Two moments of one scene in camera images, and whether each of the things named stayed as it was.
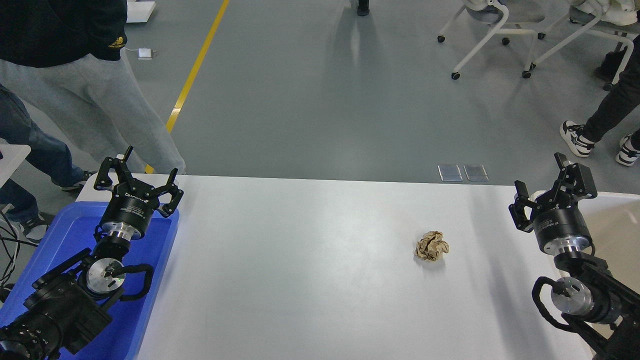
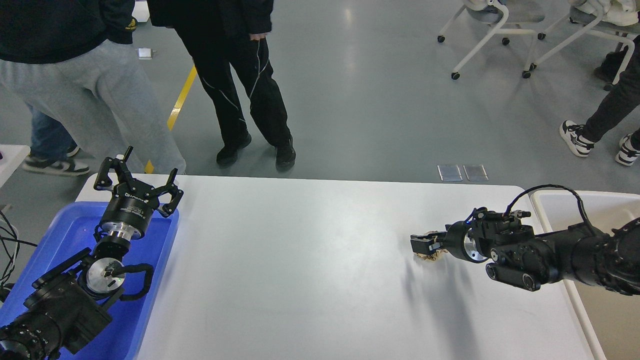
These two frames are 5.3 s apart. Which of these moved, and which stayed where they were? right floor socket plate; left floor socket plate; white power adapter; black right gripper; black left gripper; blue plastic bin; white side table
Moved: black right gripper
Stayed: left floor socket plate; right floor socket plate; white side table; white power adapter; black left gripper; blue plastic bin
